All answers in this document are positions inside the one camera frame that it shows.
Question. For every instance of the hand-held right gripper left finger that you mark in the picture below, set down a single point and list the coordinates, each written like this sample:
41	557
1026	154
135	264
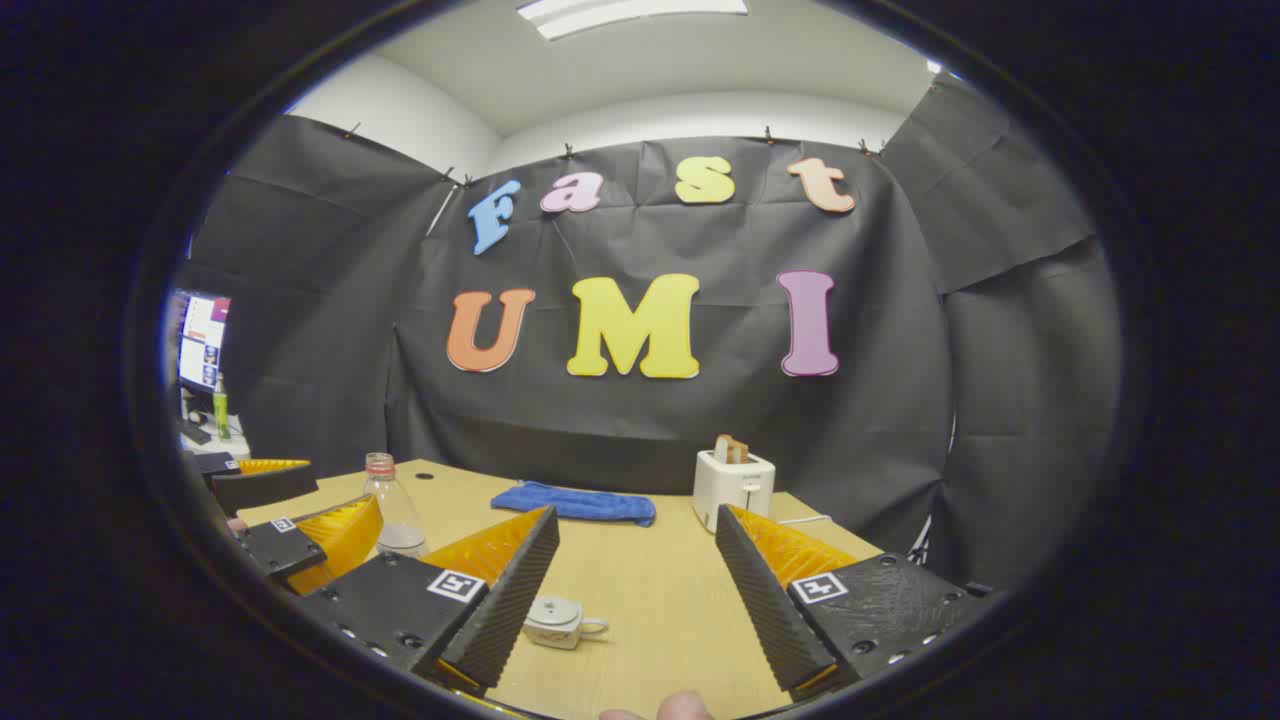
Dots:
510	600

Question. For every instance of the clear plastic water bottle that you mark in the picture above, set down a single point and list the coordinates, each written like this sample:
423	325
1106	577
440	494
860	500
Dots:
395	510

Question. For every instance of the toast slice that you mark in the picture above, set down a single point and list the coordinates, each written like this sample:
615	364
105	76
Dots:
731	449

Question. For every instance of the white toaster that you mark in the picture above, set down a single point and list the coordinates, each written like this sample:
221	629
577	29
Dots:
732	490

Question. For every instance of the blue towel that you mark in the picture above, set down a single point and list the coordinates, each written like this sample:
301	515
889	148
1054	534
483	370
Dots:
580	503

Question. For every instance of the green drink bottle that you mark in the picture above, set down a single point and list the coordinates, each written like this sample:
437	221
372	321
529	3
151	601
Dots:
221	410

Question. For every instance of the white floral teacup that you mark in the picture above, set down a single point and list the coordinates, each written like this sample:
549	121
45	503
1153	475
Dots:
550	632

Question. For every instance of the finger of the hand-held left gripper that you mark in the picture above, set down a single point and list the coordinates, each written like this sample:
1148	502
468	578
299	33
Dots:
275	547
265	487

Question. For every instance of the black keyboard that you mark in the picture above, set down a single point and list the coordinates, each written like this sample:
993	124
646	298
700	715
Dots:
195	432

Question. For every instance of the ceiling light panel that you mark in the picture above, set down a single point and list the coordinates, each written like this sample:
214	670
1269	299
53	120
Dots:
630	14

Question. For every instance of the white side desk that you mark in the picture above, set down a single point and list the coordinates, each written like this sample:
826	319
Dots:
232	446

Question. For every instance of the computer monitor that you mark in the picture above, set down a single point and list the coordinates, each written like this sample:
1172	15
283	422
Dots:
203	340

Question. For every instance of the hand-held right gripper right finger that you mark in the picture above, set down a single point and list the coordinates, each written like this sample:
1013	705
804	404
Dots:
765	610

